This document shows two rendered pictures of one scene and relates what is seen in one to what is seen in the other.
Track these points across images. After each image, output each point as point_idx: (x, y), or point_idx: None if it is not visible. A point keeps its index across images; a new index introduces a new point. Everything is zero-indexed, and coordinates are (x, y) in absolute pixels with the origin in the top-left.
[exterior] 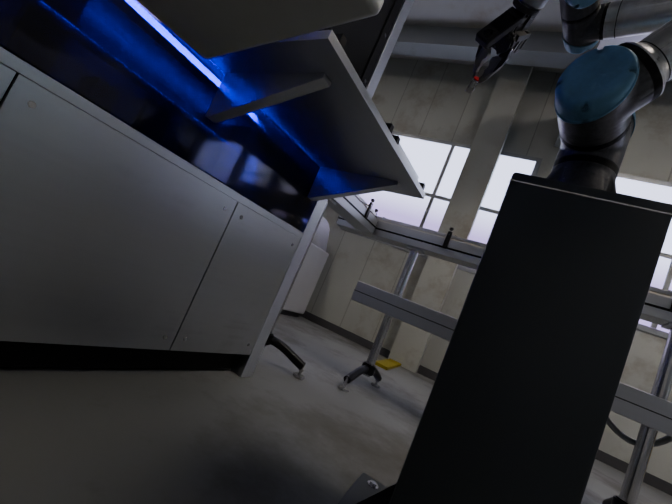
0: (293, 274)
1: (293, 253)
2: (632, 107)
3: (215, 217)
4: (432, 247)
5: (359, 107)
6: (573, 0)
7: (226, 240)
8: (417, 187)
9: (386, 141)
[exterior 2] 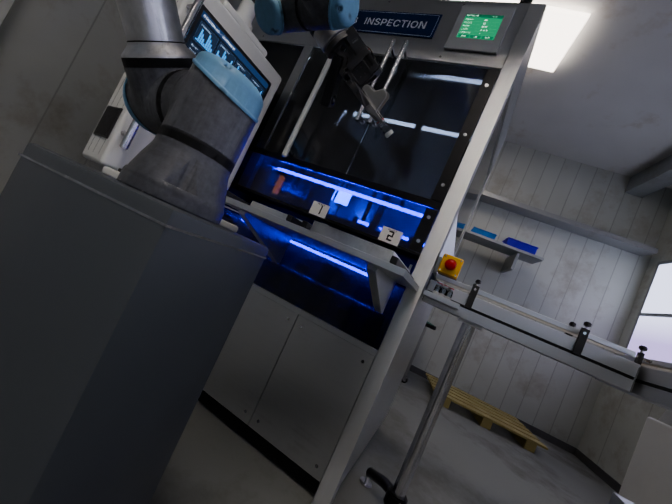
0: (371, 399)
1: (366, 372)
2: (133, 91)
3: (281, 325)
4: None
5: (258, 216)
6: (267, 33)
7: (289, 344)
8: (372, 262)
9: (290, 229)
